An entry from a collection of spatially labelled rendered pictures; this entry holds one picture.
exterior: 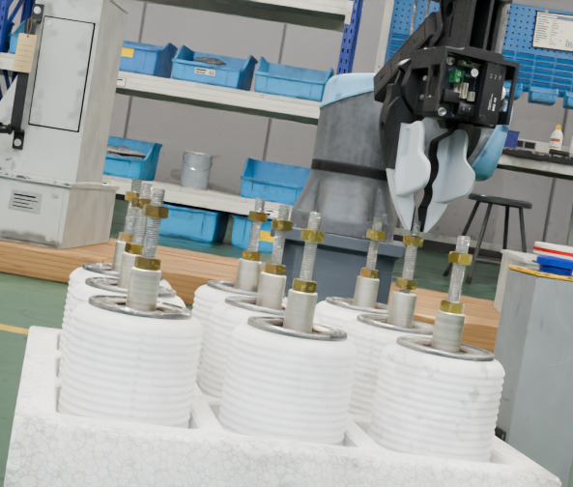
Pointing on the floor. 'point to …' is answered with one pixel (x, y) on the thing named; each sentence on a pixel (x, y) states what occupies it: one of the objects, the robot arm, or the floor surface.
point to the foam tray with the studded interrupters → (215, 448)
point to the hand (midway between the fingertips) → (414, 215)
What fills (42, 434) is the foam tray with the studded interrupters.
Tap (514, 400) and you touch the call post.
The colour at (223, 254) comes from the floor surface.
